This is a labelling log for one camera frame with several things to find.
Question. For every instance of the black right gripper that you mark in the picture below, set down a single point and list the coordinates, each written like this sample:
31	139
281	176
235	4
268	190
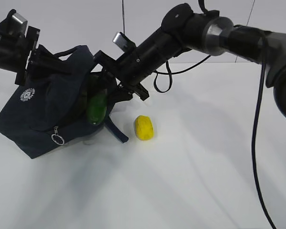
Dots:
130	69

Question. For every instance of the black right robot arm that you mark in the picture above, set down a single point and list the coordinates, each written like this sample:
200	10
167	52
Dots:
181	31

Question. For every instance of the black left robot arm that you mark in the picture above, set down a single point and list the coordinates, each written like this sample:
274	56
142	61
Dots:
8	56

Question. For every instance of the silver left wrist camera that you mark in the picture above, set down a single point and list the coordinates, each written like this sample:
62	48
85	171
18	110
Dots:
14	24

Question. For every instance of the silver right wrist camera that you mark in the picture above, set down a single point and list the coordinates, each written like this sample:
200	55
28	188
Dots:
123	42

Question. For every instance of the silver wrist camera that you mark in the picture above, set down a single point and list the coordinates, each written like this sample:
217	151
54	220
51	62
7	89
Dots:
14	24
123	42

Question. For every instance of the dark green cucumber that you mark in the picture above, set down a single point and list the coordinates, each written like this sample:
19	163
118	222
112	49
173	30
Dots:
96	101

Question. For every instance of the dark navy fabric lunch bag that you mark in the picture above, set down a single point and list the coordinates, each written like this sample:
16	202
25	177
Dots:
50	109

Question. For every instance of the yellow lemon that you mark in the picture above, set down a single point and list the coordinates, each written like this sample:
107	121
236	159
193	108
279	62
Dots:
143	128

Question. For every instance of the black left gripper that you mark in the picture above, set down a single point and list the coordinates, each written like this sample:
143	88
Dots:
40	59

